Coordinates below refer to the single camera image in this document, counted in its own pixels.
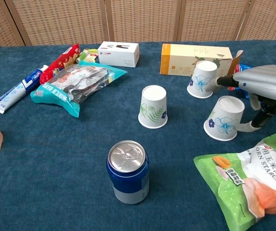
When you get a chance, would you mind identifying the dark blue table cloth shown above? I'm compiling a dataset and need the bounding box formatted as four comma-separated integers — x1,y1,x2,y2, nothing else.
0,40,276,231

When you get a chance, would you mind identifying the blue drink can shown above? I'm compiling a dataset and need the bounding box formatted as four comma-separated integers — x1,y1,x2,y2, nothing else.
106,140,150,205

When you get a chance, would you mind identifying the blue white toothpaste tube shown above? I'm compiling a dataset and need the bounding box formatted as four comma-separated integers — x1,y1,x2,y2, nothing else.
0,64,49,114

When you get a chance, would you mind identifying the red snack packet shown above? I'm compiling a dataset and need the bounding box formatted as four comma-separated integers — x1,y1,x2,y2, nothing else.
39,43,80,85

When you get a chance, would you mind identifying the small white cardboard box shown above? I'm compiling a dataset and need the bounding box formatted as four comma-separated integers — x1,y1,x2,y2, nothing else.
97,41,140,68

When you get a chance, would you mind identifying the green white corn starch bag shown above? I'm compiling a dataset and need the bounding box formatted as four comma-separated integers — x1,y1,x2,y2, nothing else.
193,133,276,231

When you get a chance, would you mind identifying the long beige orange carton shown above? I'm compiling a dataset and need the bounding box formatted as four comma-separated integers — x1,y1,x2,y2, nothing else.
159,43,244,77

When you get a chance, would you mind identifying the white cup green fern print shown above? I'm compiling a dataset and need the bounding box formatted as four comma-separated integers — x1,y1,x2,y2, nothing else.
138,85,168,129

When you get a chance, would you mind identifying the white cup blue flower print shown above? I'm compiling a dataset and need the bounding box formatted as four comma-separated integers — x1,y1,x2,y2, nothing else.
203,95,246,141
186,60,218,99

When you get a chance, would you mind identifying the blue red snack bag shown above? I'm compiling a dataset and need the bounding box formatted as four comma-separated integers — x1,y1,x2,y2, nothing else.
228,63,276,121

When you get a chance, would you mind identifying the teal clear bag of sachets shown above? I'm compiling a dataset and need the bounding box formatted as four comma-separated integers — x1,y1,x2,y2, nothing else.
30,61,128,118

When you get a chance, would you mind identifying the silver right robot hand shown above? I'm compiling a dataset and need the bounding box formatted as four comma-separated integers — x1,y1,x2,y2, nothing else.
209,64,276,132

